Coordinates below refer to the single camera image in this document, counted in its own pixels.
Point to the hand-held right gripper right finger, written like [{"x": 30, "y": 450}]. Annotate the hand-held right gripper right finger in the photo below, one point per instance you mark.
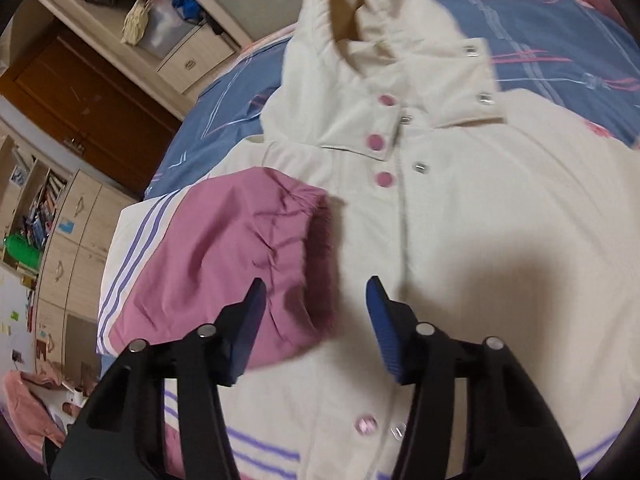
[{"x": 387, "y": 330}]

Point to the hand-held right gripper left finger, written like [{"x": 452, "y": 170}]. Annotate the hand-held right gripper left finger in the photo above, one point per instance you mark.
[{"x": 250, "y": 320}]

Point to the white and pink jacket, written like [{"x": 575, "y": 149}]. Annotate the white and pink jacket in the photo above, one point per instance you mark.
[{"x": 450, "y": 210}]

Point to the light wooden cabinet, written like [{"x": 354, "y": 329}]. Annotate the light wooden cabinet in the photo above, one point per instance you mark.
[{"x": 75, "y": 240}]

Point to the bookshelf with books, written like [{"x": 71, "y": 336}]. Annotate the bookshelf with books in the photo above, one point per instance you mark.
[{"x": 40, "y": 210}]

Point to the pink coat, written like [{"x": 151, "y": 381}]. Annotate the pink coat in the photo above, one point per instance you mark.
[{"x": 25, "y": 400}]

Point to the light wooden wardrobe drawer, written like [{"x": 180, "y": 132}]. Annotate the light wooden wardrobe drawer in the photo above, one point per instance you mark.
[{"x": 197, "y": 62}]

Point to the brown wooden door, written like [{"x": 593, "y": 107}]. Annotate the brown wooden door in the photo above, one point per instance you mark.
[{"x": 75, "y": 95}]

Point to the clear plastic storage box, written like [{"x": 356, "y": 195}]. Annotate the clear plastic storage box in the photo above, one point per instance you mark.
[{"x": 165, "y": 30}]

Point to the beige cloth bag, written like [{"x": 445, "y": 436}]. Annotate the beige cloth bag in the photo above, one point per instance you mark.
[{"x": 135, "y": 22}]

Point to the blue cloth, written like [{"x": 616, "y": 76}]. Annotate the blue cloth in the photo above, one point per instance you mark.
[{"x": 187, "y": 5}]

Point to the blue plaid bed sheet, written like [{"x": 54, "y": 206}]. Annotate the blue plaid bed sheet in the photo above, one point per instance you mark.
[{"x": 525, "y": 25}]

